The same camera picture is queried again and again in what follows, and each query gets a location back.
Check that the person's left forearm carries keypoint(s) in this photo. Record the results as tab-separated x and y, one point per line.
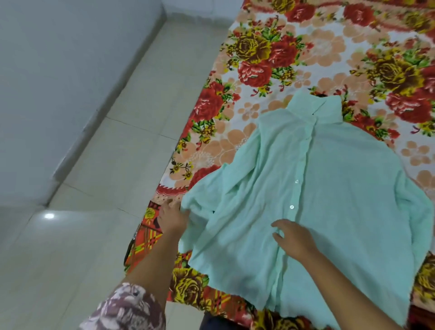
153	268

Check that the black trousers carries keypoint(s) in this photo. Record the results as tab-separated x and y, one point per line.
217	323

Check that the person's right forearm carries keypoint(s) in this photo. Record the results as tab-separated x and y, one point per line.
346	295

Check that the person's right hand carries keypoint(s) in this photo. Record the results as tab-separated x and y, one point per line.
297	239

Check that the mint green shirt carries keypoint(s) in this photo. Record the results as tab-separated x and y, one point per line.
340	190

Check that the person's left hand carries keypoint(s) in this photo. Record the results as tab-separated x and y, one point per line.
173	219

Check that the floral bedsheet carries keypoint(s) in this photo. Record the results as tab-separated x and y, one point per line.
272	47

